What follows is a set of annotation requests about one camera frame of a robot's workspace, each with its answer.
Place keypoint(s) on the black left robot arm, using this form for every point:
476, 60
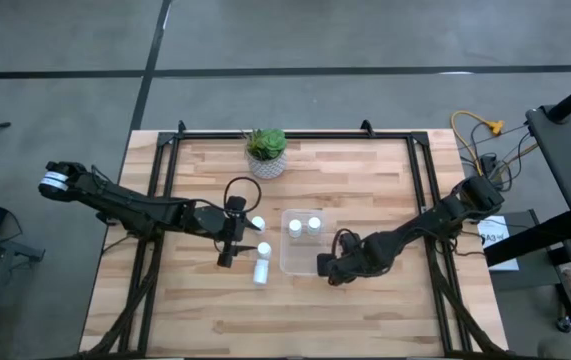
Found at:
130, 207

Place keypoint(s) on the succulent in patterned pot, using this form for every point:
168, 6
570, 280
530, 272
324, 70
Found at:
266, 145

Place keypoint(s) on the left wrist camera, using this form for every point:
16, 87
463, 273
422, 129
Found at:
236, 204

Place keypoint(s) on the black metal table frame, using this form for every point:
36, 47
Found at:
290, 135

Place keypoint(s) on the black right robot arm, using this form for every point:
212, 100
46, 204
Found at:
430, 220

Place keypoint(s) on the black equipment stand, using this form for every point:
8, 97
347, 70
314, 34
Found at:
570, 160

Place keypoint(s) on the white pill bottle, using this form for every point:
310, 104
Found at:
314, 225
261, 274
264, 249
295, 228
260, 221

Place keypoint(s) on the white paper sheet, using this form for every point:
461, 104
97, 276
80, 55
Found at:
500, 250

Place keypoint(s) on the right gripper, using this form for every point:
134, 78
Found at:
345, 260

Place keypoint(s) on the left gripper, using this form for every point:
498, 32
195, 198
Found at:
227, 227

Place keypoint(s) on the clear plastic basket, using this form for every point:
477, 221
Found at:
305, 257

